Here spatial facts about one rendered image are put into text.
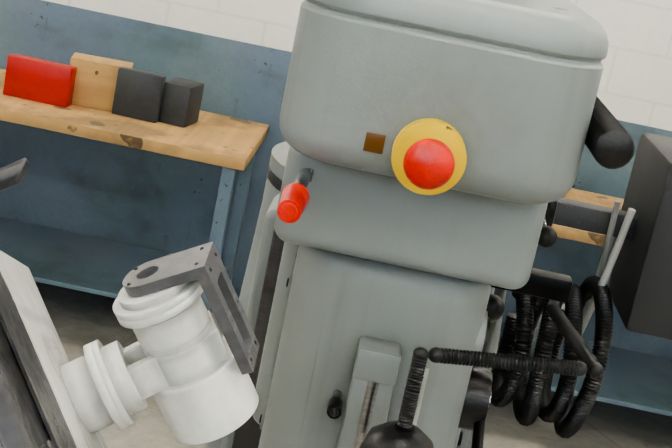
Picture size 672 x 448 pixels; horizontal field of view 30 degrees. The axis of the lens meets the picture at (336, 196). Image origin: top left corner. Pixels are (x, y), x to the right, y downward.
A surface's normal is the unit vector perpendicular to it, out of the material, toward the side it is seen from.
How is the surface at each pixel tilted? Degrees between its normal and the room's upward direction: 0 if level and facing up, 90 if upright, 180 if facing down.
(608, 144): 90
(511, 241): 90
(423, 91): 90
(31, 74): 90
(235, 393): 73
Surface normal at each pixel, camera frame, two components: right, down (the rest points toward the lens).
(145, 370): 0.25, 0.29
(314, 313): -0.52, 0.11
